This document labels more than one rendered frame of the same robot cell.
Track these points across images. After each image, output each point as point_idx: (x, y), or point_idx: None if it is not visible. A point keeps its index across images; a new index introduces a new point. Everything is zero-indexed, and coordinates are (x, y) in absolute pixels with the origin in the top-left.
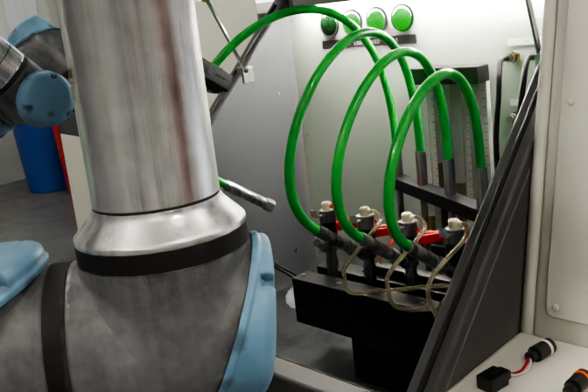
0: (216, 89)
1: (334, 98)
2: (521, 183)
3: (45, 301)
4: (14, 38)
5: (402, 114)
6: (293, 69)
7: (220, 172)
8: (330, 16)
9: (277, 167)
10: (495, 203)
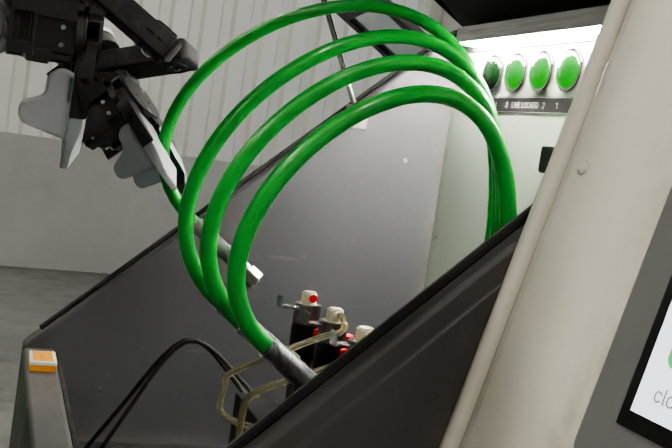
0: (149, 53)
1: (474, 186)
2: (468, 298)
3: None
4: None
5: None
6: (443, 135)
7: (268, 236)
8: (424, 27)
9: (371, 266)
10: (403, 314)
